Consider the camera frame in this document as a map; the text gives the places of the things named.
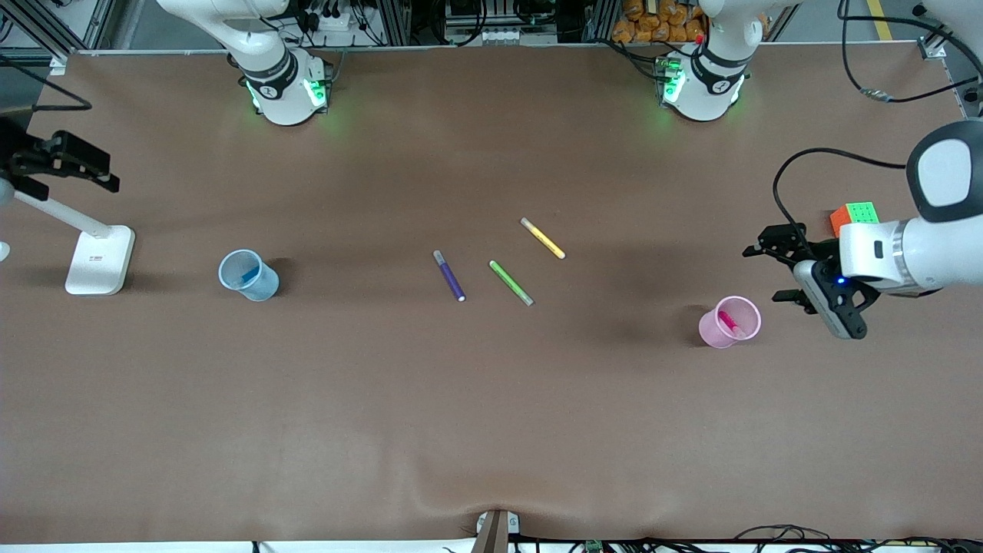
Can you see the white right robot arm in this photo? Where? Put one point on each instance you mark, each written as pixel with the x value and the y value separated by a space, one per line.
pixel 280 84

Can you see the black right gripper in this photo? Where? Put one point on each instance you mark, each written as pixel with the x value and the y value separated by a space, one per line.
pixel 23 160

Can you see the pink mesh cup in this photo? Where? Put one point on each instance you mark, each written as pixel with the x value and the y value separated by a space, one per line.
pixel 728 326

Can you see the white power strip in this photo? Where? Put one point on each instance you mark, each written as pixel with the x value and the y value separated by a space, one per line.
pixel 334 23

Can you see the green marker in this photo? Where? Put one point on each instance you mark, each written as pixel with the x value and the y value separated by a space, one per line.
pixel 511 283

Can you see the pink marker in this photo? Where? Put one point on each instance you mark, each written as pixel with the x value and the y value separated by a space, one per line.
pixel 729 322

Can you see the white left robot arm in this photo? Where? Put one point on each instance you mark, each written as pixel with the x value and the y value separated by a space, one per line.
pixel 941 230

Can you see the yellow marker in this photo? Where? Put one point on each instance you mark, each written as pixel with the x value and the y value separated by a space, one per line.
pixel 542 238

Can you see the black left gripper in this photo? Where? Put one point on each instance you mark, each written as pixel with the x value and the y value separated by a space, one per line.
pixel 819 250

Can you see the orange snack packets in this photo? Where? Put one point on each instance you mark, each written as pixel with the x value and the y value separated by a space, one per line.
pixel 653 21

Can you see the blue mesh cup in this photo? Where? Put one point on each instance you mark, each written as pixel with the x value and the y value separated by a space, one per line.
pixel 249 278

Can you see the purple marker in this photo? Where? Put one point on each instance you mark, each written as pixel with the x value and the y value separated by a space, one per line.
pixel 449 275

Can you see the metal table edge bracket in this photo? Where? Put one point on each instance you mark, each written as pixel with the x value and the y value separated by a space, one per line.
pixel 495 531

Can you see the colourful puzzle cube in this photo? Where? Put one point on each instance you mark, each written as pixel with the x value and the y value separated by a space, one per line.
pixel 848 215

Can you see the blue marker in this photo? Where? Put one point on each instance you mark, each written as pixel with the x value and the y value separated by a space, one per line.
pixel 249 273

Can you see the metal table corner bracket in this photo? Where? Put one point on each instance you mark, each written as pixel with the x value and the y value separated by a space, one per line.
pixel 58 64
pixel 932 48

